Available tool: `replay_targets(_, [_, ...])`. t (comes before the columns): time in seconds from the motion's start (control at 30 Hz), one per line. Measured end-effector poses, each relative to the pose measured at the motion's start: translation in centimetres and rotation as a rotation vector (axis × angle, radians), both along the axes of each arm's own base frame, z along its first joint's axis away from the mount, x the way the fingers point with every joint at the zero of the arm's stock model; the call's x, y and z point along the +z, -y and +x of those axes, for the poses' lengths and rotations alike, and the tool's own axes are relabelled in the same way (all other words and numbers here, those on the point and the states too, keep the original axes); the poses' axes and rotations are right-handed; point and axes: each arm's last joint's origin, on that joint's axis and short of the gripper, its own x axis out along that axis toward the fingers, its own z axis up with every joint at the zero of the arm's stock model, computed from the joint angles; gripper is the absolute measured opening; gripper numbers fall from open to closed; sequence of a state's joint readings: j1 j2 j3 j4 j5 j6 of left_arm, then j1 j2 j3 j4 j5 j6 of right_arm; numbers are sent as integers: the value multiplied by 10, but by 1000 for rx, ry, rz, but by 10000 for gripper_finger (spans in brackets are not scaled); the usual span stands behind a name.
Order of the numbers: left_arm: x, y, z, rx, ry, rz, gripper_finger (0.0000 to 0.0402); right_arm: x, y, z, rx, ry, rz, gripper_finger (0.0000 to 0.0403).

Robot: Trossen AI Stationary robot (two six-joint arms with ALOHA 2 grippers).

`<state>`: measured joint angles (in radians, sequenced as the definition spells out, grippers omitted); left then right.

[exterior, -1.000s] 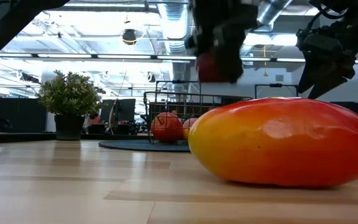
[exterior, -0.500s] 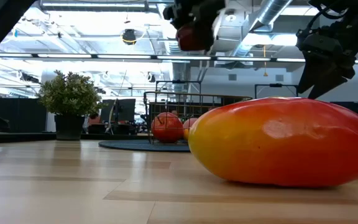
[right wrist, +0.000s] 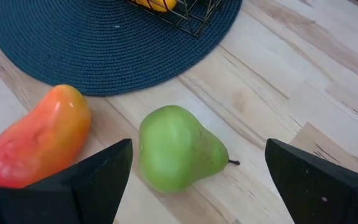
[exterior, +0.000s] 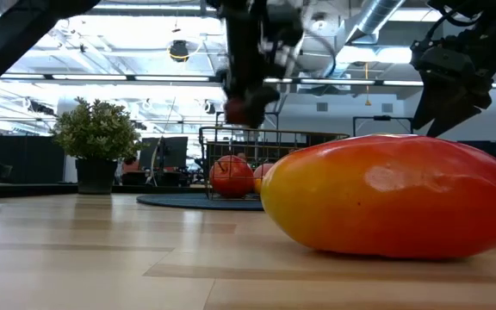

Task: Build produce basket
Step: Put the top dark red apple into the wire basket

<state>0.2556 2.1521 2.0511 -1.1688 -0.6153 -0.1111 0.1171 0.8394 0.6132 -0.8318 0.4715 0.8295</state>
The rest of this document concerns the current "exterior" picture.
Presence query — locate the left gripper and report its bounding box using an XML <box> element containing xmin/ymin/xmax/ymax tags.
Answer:
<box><xmin>220</xmin><ymin>0</ymin><xmax>305</xmax><ymax>129</ymax></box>

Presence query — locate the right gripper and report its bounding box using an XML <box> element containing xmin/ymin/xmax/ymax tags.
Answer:
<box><xmin>409</xmin><ymin>29</ymin><xmax>496</xmax><ymax>139</ymax></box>

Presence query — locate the small dark red fruit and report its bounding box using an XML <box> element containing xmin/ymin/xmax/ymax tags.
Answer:
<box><xmin>224</xmin><ymin>97</ymin><xmax>250</xmax><ymax>127</ymax></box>

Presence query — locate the red apple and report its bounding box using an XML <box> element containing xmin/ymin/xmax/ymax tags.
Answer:
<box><xmin>208</xmin><ymin>154</ymin><xmax>256</xmax><ymax>200</ymax></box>

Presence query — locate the red-orange mango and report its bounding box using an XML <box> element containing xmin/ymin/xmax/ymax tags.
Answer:
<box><xmin>259</xmin><ymin>133</ymin><xmax>496</xmax><ymax>261</ymax></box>

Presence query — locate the pink peach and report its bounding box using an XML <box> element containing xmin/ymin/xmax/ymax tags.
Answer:
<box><xmin>252</xmin><ymin>162</ymin><xmax>276</xmax><ymax>182</ymax></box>

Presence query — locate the black ceiling device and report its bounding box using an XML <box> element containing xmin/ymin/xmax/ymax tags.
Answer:
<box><xmin>168</xmin><ymin>39</ymin><xmax>191</xmax><ymax>64</ymax></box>

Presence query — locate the black computer monitor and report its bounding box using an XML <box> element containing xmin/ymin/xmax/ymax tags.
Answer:
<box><xmin>138</xmin><ymin>136</ymin><xmax>189</xmax><ymax>171</ymax></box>

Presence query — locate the long ceiling light bar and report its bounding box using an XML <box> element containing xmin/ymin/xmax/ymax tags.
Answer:
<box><xmin>0</xmin><ymin>72</ymin><xmax>217</xmax><ymax>84</ymax></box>
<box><xmin>263</xmin><ymin>77</ymin><xmax>425</xmax><ymax>87</ymax></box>

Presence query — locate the dark blue round mat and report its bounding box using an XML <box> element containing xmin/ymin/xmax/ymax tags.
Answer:
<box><xmin>135</xmin><ymin>192</ymin><xmax>266</xmax><ymax>212</ymax></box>

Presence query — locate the potted green artificial plant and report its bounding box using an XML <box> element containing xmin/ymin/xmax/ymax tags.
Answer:
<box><xmin>49</xmin><ymin>96</ymin><xmax>144</xmax><ymax>195</ymax></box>

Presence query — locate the black metal background frame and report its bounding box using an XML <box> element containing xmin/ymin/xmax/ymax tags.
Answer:
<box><xmin>352</xmin><ymin>115</ymin><xmax>413</xmax><ymax>137</ymax></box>

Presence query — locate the wire mesh basket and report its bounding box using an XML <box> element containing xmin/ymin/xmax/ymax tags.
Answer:
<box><xmin>198</xmin><ymin>126</ymin><xmax>351</xmax><ymax>202</ymax></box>

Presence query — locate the silver ventilation duct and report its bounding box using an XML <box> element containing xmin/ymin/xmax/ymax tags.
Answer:
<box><xmin>346</xmin><ymin>0</ymin><xmax>406</xmax><ymax>44</ymax></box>

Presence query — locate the black partition wall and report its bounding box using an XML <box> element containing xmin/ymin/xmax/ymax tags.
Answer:
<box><xmin>0</xmin><ymin>133</ymin><xmax>66</xmax><ymax>186</ymax></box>

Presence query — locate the black aluminium table frame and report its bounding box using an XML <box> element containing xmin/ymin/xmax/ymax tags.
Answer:
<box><xmin>0</xmin><ymin>183</ymin><xmax>208</xmax><ymax>200</ymax></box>

